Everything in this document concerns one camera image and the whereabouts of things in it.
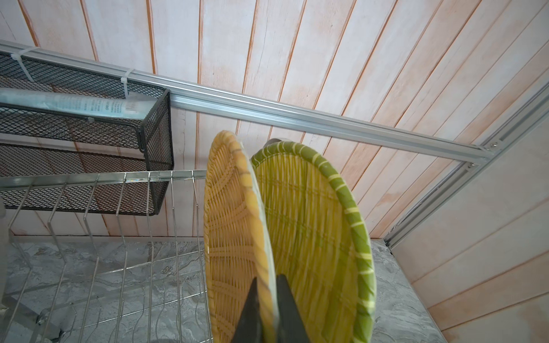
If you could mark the rolled paper tube in basket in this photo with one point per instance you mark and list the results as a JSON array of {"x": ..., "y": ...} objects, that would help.
[{"x": 135, "y": 106}]

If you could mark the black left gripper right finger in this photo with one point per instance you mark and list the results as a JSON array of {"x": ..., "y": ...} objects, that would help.
[{"x": 291, "y": 327}]

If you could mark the orange woven bamboo plate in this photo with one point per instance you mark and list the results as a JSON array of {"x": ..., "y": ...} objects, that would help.
[{"x": 238, "y": 251}]

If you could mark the black mesh wall basket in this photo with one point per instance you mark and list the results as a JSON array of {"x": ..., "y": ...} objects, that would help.
[{"x": 53, "y": 160}]

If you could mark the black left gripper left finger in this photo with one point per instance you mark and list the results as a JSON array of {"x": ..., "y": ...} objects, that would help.
[{"x": 249, "y": 327}]

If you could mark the stainless steel dish rack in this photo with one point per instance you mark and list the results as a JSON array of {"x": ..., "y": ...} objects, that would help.
[{"x": 103, "y": 257}]

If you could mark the yellow green woven plate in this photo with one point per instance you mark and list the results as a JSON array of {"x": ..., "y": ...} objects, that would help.
[{"x": 319, "y": 240}]

